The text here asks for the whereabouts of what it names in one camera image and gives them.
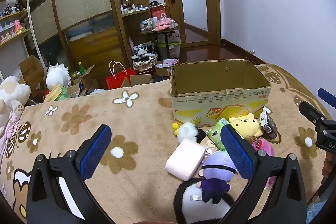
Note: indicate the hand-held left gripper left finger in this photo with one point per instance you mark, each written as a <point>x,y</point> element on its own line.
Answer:
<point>95,150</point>

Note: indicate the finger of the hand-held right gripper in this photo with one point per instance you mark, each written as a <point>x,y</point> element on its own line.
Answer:
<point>326,96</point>
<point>312,111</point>

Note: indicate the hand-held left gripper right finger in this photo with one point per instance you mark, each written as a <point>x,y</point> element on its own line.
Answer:
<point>236,153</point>

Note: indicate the purple-haired plush doll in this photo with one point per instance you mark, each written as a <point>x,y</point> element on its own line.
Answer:
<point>218,163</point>

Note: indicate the green packet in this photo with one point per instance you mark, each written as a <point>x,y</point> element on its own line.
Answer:
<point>218,132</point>

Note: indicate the pink plush bear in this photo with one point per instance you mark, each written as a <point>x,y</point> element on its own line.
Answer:
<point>263,148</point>

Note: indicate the small black box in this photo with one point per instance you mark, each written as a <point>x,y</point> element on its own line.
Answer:
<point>267,124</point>

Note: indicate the pink soft block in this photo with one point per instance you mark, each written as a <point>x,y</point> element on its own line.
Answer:
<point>185,159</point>

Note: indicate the black white fluffy plush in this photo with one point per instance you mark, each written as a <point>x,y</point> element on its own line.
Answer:
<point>187,130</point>

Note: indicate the person's right hand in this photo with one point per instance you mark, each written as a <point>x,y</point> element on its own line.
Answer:
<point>326,166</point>

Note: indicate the yellow plush bear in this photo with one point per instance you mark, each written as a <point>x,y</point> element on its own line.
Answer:
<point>244,125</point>

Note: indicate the beige flower printed blanket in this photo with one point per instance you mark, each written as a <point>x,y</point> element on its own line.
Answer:
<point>131,121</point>

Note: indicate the black white panda plush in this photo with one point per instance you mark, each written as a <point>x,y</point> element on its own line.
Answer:
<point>194,203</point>

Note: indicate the yellow flat toy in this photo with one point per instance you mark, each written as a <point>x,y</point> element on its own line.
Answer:
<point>51,95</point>

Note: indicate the open cardboard box with bottles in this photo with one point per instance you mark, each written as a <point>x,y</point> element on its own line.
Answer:
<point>85,79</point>

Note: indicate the light blue cloth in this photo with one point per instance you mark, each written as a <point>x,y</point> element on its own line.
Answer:
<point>317,211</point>

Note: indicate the red paper bag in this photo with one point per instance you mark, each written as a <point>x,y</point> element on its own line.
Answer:
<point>118,79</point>

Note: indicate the flat cardboard box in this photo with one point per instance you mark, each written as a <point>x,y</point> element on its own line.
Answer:
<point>139,80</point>

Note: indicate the white-haired plush head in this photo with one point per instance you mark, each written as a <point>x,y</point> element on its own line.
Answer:
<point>57,77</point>

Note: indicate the green bottle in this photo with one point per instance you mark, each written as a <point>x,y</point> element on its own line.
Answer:
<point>81,67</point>

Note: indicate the pink cloth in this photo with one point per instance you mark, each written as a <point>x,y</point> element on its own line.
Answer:
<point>9,124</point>

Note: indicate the wicker basket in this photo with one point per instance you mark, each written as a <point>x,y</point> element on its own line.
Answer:
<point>145,64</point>

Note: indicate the brown cardboard box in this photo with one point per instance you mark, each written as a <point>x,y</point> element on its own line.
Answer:
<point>32,71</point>

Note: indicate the cream plush cat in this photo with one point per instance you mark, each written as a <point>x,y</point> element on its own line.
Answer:
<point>13,91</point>

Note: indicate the small open cardboard box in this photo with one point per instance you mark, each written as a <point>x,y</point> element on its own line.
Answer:
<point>164,67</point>

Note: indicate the striped plush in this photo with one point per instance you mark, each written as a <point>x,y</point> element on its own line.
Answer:
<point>141,49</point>

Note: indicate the small wooden table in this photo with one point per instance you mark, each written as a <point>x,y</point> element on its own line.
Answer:
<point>157,33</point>

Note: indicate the white curved pole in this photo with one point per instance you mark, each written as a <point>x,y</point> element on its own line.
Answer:
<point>32,29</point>

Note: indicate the pink packets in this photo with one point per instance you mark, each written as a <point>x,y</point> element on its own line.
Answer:
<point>164,23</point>

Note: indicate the wooden wardrobe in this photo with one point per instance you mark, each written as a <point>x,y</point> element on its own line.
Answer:
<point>78,3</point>

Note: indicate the red box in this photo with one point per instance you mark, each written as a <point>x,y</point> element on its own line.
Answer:
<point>158,12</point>

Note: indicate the dark jar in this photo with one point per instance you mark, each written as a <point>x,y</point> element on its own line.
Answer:
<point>125,1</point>

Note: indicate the wall shelf with figurines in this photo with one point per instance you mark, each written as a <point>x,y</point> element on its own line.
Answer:
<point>13,19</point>

